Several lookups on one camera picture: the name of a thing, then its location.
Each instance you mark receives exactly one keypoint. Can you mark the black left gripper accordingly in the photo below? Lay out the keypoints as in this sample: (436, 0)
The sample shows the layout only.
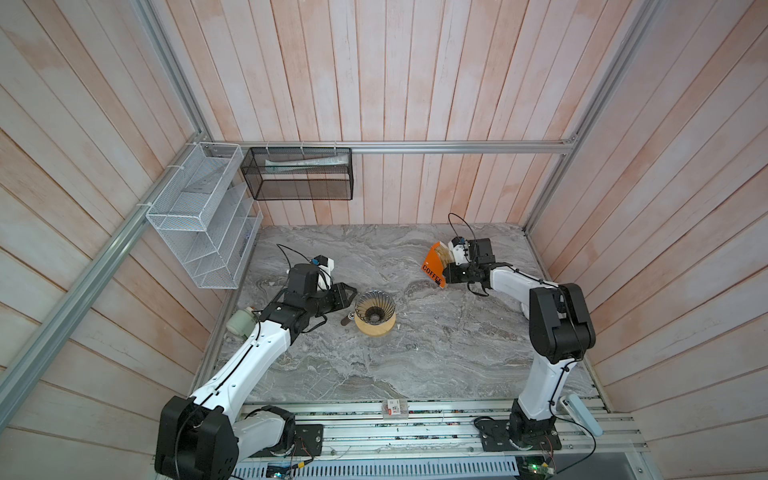
(340, 295)

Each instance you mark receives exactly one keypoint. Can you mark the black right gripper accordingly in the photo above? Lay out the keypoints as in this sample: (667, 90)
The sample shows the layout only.
(450, 273)

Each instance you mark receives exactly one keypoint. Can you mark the ribbed glass dripper cone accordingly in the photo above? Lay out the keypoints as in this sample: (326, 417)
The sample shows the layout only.
(375, 298)

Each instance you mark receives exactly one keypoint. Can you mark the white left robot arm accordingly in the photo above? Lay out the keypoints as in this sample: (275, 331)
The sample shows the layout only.
(204, 436)

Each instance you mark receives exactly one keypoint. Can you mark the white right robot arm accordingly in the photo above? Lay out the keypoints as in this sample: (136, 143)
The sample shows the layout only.
(560, 332)

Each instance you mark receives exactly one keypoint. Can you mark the brown paper coffee filters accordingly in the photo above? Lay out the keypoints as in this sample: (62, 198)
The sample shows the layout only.
(444, 256)

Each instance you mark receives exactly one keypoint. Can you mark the orange coffee filter box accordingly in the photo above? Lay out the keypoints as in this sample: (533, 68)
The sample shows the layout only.
(428, 267)

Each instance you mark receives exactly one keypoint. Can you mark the pale green kitchen timer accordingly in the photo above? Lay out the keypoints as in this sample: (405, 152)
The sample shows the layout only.
(242, 323)

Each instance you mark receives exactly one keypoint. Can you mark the small red white box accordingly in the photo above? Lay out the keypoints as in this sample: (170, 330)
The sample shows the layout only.
(395, 409)

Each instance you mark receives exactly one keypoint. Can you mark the white handheld device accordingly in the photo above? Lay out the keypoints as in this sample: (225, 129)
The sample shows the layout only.
(575, 407)

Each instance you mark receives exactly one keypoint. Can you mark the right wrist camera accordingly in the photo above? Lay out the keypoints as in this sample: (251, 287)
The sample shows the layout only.
(459, 247)

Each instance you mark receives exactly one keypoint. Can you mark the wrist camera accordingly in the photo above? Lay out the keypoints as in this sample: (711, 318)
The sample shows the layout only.
(459, 247)
(325, 266)

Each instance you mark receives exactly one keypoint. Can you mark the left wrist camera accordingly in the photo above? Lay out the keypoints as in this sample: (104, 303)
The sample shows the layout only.
(325, 266)

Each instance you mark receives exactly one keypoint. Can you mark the black wire mesh basket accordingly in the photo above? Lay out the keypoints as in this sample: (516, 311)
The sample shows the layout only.
(299, 173)

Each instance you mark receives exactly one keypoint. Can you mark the aluminium mounting rail base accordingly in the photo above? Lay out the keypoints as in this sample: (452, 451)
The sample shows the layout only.
(450, 440)

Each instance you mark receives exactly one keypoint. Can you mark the white wire mesh shelf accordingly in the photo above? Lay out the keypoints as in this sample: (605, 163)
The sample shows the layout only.
(206, 217)

